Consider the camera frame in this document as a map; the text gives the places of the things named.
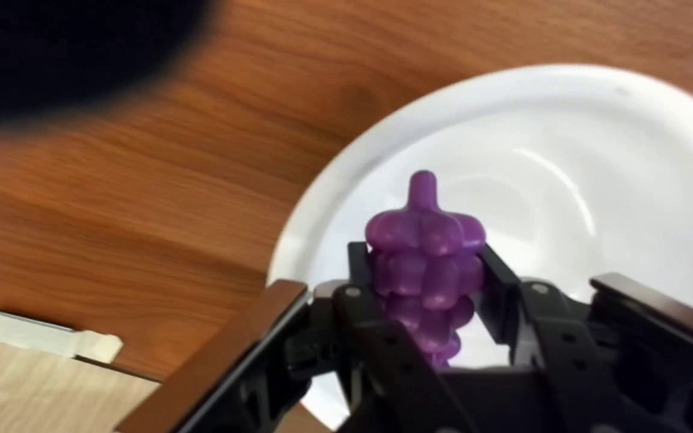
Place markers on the purple toy grape bunch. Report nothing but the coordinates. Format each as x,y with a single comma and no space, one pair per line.
427,265

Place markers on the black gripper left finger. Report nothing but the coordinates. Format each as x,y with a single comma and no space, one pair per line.
347,363

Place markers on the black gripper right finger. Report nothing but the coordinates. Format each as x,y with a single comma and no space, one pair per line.
603,352

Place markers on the white tape strip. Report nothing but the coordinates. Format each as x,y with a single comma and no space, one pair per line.
34,334

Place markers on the black blurred round object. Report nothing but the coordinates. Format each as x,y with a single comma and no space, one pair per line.
58,56

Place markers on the white plastic bowl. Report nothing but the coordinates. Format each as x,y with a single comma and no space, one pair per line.
588,183

